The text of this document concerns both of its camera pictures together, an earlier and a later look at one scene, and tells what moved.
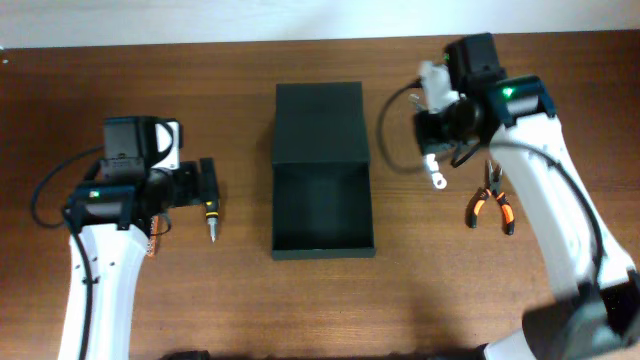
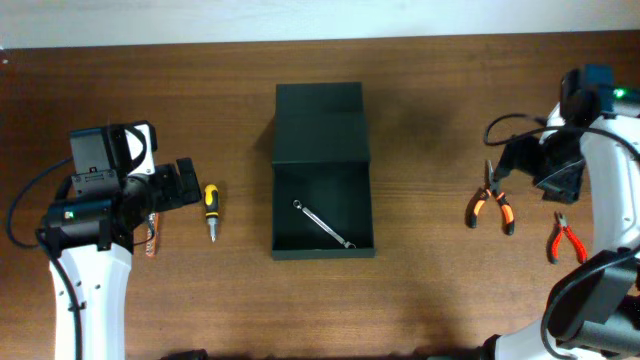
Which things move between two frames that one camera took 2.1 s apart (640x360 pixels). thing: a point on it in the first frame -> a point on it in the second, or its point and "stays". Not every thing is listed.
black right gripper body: x=437 y=130 -> x=555 y=166
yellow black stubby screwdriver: x=212 y=212 stays
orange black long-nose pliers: x=493 y=176 stays
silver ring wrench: x=438 y=180 -> x=298 y=204
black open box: x=322 y=201 stays
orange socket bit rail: x=154 y=235 stays
